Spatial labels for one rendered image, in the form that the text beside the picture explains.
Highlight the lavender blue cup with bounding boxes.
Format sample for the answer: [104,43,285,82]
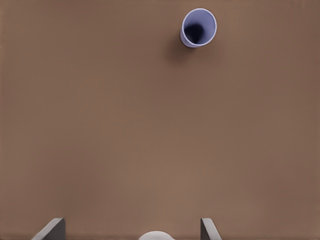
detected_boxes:
[179,7,218,48]

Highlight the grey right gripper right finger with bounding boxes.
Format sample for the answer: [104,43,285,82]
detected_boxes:
[200,217,223,240]

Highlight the white rounded dome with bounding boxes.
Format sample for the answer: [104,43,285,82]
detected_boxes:
[138,230,174,240]

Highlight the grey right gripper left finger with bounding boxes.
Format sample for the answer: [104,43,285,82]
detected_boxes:
[31,217,67,240]

